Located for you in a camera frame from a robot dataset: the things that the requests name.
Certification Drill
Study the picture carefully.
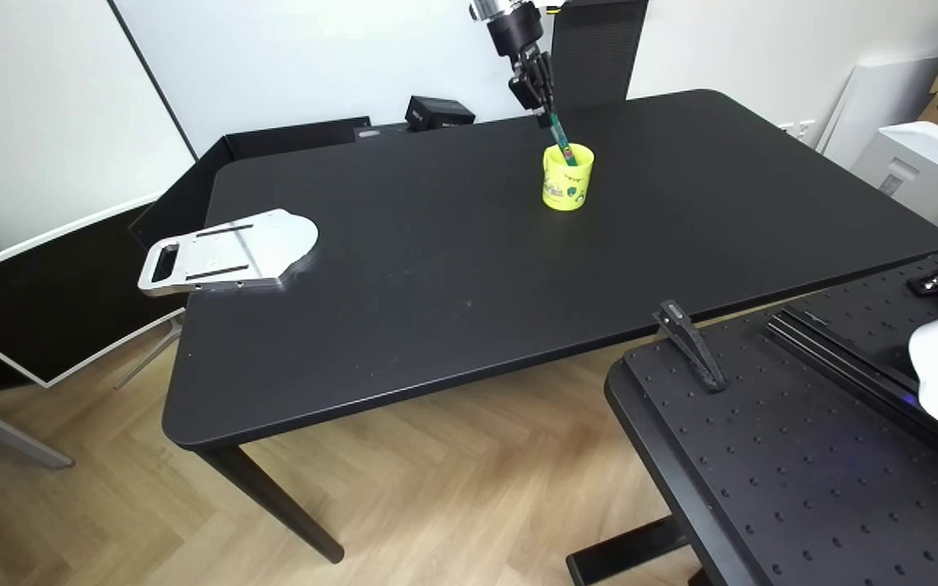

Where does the white whiteboard panel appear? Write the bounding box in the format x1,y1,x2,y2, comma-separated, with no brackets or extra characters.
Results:
108,0,520,152

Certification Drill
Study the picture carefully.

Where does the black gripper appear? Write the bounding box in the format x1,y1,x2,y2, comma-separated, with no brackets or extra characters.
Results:
487,7,551,109

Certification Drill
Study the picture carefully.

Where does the white box appliance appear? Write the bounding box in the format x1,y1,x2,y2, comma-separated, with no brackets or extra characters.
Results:
852,119,938,228

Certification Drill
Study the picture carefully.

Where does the small black box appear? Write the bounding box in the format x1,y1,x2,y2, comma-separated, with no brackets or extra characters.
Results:
402,95,475,131

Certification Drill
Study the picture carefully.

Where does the green marker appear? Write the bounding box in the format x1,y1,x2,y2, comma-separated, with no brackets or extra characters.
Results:
547,109,575,166

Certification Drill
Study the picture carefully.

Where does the black pillar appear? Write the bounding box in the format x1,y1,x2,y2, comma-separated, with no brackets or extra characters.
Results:
551,0,647,109

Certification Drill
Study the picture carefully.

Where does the yellow-green mug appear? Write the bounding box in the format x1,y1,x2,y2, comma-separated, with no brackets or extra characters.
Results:
540,144,596,211

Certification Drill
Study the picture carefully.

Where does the black perforated breadboard table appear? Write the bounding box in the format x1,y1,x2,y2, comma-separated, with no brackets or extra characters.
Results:
566,254,938,586

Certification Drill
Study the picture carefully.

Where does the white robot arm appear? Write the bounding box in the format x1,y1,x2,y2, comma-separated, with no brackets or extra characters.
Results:
470,0,551,109

